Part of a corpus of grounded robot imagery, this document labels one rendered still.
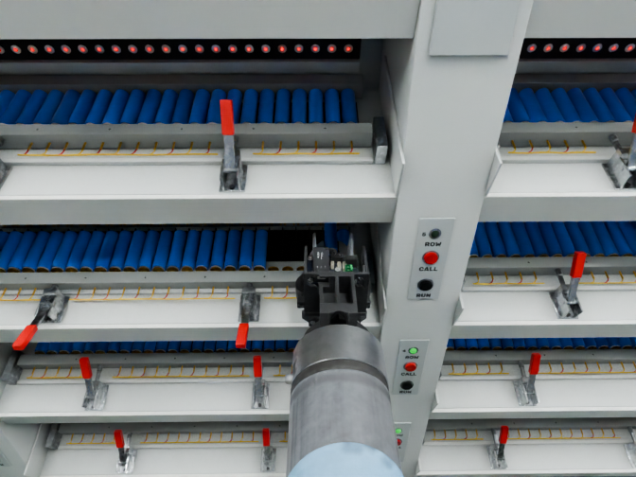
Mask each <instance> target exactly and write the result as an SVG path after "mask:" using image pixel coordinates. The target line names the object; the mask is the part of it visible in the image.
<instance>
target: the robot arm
mask: <svg viewBox="0 0 636 477"><path fill-rule="evenodd" d="M330 254H331V256H329V250H328V247H326V244H325V242H324V241H323V240H322V241H321V242H320V243H318V244H317V245H316V236H315V233H313V236H312V251H311V252H310V254H309V256H308V246H305V255H304V272H303V273H302V274H301V275H300V276H299V277H298V278H297V279H296V281H295V294H296V298H297V307H298V308H299V309H301V308H304V309H303V310H302V319H304V320H305V321H307V322H309V327H310V328H309V329H308V330H307V331H306V333H305V335H304V337H303V338H302V339H301V340H300V341H299V342H298V343H297V345H296V347H295V349H294V351H293V358H292V374H287V375H286V376H285V383H286V384H291V401H290V418H289V435H288V452H287V469H286V477H404V476H403V474H402V469H401V463H400V457H399V451H398V441H397V434H396V428H395V422H394V417H393V410H392V404H391V399H390V394H389V384H388V379H387V372H386V365H385V359H384V353H383V349H382V346H381V343H380V342H379V340H378V339H377V338H376V337H375V336H374V335H373V334H371V333H370V332H369V331H368V329H367V328H366V327H365V326H364V325H362V324H361V322H362V321H363V320H365V319H366V316H367V310H366V309H370V306H371V301H370V294H371V282H370V280H369V268H368V262H367V256H366V251H365V246H363V247H362V272H361V268H360V263H359V260H358V256H357V255H354V253H353V234H352V233H350V235H349V241H348V245H347V246H346V245H345V244H344V243H343V242H341V241H340V240H339V241H338V251H337V253H336V252H332V253H330Z"/></svg>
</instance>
